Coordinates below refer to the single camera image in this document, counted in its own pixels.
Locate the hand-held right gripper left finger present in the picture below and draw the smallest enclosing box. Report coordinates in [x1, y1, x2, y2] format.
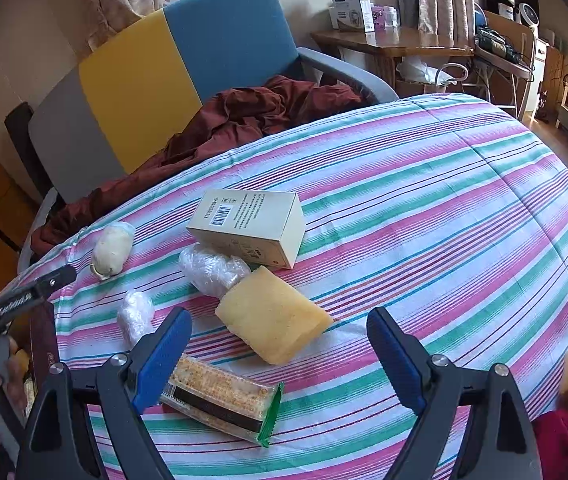
[16, 306, 193, 480]

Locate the dark chair back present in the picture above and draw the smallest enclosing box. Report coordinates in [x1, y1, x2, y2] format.
[5, 102, 55, 201]

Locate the large plastic-wrapped white bundle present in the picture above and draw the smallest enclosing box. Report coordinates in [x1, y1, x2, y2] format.
[179, 244, 251, 298]

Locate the white metal rack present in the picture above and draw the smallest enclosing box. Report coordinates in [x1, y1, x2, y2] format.
[474, 35, 537, 118]

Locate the white wrapped ball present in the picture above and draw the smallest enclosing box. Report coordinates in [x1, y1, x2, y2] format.
[90, 221, 136, 278]

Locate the maroon gift box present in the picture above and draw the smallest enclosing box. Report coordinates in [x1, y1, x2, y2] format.
[11, 302, 62, 411]

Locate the small plastic-wrapped white bundle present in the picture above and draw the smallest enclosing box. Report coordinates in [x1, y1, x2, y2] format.
[116, 290, 155, 348]

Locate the white plastic bag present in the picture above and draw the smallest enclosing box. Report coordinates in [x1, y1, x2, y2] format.
[396, 56, 457, 86]

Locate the wooden desk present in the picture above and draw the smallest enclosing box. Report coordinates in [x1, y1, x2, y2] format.
[310, 27, 474, 96]

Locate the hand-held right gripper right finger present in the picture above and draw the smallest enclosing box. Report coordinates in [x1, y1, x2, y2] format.
[366, 306, 544, 480]

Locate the snack packet with black band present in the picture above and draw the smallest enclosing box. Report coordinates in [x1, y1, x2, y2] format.
[159, 353, 285, 447]

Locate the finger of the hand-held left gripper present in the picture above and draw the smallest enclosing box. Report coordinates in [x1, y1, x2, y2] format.
[0, 264, 78, 336]

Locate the yellow sponge block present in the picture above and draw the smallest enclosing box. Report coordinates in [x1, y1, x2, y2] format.
[215, 266, 335, 366]

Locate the beige cardboard box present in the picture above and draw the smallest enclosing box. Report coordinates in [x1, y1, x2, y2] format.
[185, 188, 307, 270]

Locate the grey yellow blue chair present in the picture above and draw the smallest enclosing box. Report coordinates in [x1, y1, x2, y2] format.
[16, 0, 399, 271]

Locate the maroon cloth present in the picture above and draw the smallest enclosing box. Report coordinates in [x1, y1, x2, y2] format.
[31, 75, 365, 261]

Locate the red cloth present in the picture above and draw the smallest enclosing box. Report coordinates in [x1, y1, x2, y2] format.
[531, 407, 568, 480]

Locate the white appliance box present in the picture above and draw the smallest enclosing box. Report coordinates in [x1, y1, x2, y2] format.
[330, 0, 375, 32]

